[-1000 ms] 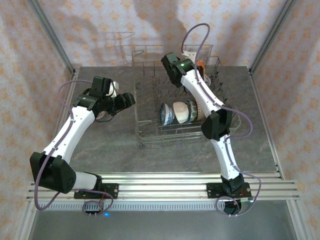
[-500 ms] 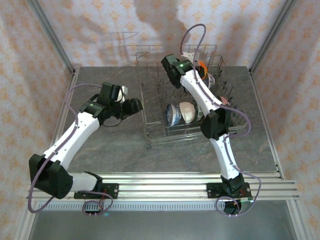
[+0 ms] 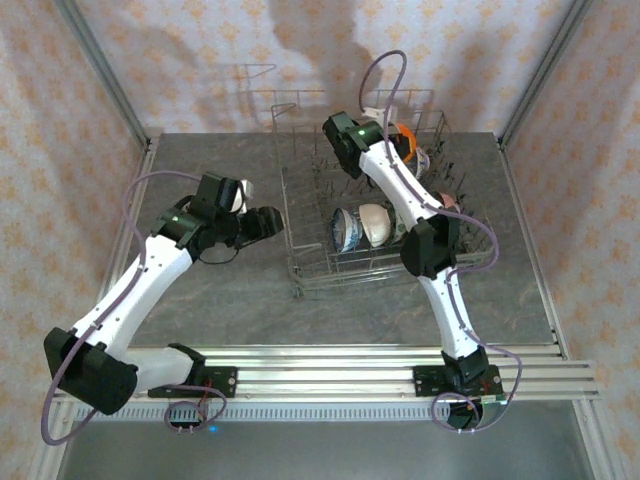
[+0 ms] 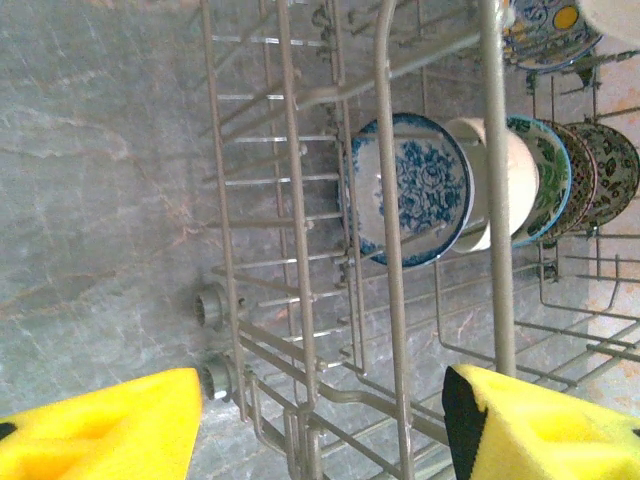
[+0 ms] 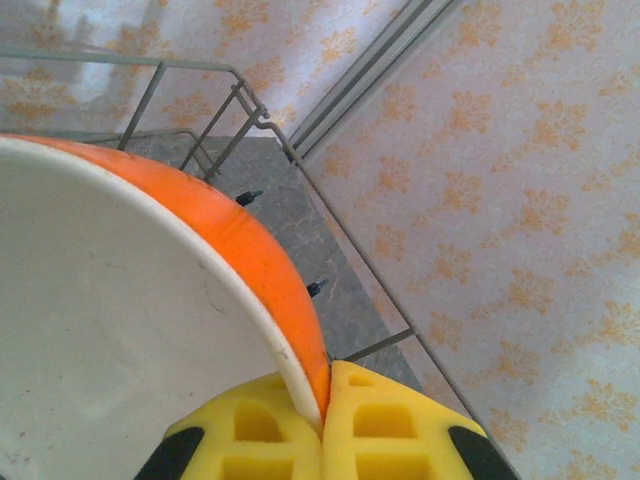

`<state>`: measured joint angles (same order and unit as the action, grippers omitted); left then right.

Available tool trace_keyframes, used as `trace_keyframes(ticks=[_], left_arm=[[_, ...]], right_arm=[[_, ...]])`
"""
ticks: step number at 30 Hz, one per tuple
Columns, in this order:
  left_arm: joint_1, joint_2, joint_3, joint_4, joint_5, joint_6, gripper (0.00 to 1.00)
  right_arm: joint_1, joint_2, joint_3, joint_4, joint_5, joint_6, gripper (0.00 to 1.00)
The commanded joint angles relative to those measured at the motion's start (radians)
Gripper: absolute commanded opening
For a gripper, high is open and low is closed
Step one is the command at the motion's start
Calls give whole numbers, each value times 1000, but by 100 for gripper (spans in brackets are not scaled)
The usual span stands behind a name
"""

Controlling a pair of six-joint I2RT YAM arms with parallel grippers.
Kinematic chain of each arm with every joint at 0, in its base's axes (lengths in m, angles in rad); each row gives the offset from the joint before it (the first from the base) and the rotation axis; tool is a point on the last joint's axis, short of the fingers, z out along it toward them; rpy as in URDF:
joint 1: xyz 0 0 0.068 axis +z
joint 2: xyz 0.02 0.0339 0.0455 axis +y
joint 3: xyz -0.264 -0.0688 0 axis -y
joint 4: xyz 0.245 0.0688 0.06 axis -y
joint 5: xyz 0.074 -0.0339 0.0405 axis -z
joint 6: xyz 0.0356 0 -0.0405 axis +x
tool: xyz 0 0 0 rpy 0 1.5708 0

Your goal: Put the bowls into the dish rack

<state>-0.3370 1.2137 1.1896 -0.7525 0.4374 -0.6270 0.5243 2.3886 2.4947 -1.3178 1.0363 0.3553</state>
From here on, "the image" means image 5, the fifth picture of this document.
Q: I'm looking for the grey wire dish rack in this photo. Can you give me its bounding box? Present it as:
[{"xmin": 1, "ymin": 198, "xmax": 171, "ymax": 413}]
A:
[{"xmin": 0, "ymin": 44, "xmax": 521, "ymax": 480}]

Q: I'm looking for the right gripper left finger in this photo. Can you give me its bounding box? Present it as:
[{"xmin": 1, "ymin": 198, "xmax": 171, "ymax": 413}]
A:
[{"xmin": 134, "ymin": 372, "xmax": 324, "ymax": 480}]

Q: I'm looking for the white bowl orange exterior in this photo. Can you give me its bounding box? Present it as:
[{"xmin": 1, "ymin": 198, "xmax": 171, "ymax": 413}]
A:
[{"xmin": 0, "ymin": 133, "xmax": 332, "ymax": 480}]

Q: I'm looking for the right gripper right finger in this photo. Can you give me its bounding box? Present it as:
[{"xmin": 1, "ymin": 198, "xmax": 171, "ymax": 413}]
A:
[{"xmin": 319, "ymin": 359, "xmax": 507, "ymax": 480}]

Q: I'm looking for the aluminium corner post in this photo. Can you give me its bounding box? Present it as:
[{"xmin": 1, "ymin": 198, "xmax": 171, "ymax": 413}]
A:
[{"xmin": 287, "ymin": 0, "xmax": 464, "ymax": 159}]

